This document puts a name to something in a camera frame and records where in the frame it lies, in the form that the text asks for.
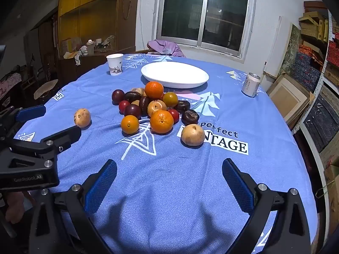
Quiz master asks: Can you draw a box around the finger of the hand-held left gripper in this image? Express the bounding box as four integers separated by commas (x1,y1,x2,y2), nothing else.
0,126,82,176
0,105,47,138

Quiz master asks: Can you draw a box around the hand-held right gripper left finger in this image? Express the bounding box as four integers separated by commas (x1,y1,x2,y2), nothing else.
28,159,118,254

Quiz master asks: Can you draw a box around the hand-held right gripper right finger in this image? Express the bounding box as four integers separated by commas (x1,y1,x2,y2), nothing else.
222,158,311,254

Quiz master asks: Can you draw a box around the tan round fruit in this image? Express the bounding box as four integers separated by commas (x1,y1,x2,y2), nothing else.
181,124,206,146
74,108,92,128

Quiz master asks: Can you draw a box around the small orange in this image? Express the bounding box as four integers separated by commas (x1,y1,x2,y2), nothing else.
121,115,140,134

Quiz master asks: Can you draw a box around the small red plum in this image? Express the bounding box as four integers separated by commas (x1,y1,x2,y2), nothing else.
118,100,131,114
167,108,180,124

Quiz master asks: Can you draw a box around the dark red plum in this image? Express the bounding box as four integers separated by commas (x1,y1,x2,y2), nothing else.
124,104,142,119
111,89,125,105

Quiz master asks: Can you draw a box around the dark purple wrinkled fruit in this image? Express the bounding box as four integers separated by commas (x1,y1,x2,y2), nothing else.
139,96,151,117
173,100,191,114
124,91,142,104
181,109,200,126

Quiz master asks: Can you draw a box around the orange-tan spotted fruit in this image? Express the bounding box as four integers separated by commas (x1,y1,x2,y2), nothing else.
147,100,168,117

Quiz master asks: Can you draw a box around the yellow-green tangerine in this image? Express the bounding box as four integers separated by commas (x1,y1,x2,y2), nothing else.
163,92,179,108

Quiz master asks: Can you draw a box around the white plate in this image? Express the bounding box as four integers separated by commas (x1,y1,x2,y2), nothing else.
141,62,210,89

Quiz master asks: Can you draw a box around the person's left hand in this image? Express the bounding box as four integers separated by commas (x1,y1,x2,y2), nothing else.
5,190,27,224

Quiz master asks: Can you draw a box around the tan woven fan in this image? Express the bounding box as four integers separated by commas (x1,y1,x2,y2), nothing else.
34,79,59,99

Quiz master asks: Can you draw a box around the pink floral cloth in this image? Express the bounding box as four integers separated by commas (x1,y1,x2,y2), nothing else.
0,73,22,94

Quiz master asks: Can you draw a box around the blue printed tablecloth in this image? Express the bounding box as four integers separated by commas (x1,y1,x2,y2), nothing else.
13,53,318,254

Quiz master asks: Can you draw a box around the white crumpled bag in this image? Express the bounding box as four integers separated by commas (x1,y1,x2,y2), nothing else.
64,46,88,66

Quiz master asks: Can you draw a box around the small cardboard box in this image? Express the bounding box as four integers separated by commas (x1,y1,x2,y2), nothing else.
61,37,80,53

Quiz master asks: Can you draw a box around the white paper cup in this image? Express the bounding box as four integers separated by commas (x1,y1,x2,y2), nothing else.
106,53,124,76

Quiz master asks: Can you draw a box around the large cardboard box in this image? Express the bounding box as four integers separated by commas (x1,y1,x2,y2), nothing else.
319,145,339,209

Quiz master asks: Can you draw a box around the white drink can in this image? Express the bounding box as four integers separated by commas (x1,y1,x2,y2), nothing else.
241,73,261,97

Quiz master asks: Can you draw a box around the wooden cabinet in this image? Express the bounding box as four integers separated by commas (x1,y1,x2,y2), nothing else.
57,0,141,77

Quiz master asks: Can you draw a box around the purple garment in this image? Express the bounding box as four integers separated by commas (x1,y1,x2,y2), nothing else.
147,39,186,58

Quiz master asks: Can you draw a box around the stack of patterned boxes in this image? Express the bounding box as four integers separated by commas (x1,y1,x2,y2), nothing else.
294,42,339,90

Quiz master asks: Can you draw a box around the white board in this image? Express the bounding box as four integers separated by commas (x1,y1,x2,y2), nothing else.
263,16,293,76

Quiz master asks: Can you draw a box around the green patterned panel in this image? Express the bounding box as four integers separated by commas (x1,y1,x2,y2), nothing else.
283,24,302,72

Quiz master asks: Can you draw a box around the window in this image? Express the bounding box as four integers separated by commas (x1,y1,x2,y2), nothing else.
156,0,257,59

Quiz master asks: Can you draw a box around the tan woven box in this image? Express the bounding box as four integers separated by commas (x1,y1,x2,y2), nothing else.
299,12,328,42

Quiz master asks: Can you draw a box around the white metal shelf rack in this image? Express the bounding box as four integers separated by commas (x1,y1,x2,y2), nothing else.
299,8,339,217

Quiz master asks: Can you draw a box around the wooden picture frame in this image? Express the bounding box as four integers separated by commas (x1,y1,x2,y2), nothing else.
266,71,315,123

